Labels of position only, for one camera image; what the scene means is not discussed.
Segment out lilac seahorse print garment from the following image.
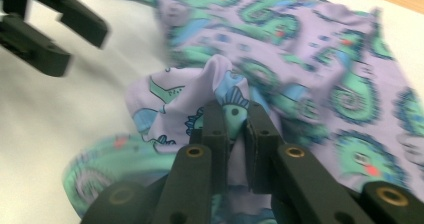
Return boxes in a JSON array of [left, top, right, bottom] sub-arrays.
[[62, 0, 424, 224]]

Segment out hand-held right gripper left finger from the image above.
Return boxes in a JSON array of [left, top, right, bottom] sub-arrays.
[[151, 99, 232, 224]]

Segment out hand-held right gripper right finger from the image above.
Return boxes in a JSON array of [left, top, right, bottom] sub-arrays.
[[244, 100, 377, 224]]

